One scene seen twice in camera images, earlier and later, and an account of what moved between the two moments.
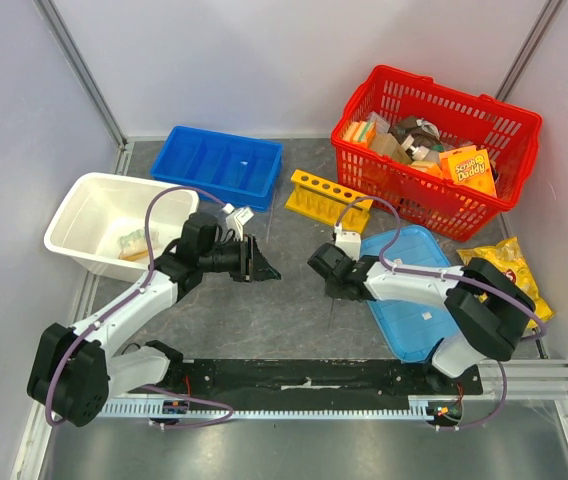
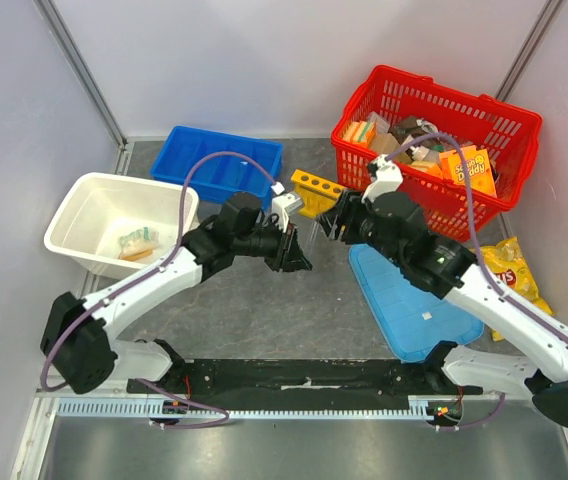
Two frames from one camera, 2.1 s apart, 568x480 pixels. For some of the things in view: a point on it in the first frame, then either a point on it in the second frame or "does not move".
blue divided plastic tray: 240,170 does not move
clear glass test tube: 333,316 → 313,233
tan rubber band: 135,256 does not move
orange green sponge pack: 360,132 does not move
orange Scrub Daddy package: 469,167 does not move
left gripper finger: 262,270 → 299,260
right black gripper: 340,288 → 346,220
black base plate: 312,379 does not move
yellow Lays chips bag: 507,257 does not move
